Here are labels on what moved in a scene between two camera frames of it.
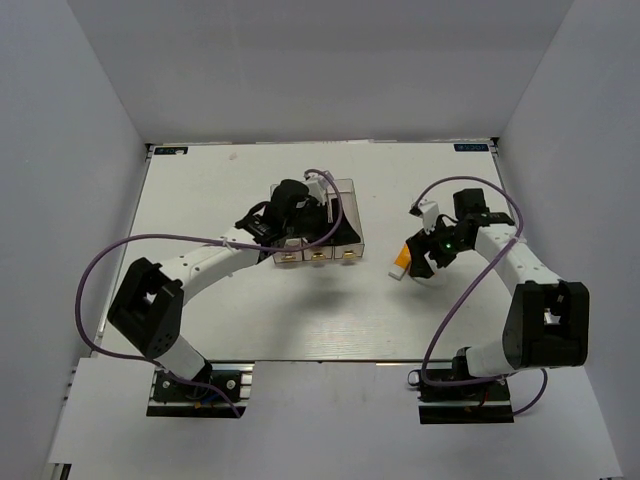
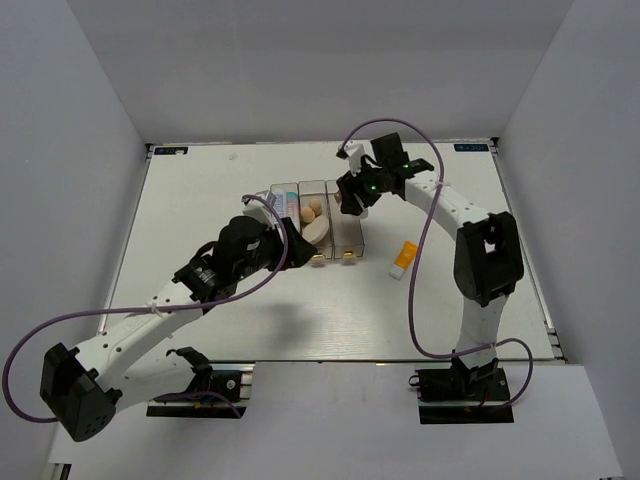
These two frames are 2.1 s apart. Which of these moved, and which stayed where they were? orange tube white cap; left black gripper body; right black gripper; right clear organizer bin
Moved: left black gripper body; right black gripper
Stayed: orange tube white cap; right clear organizer bin
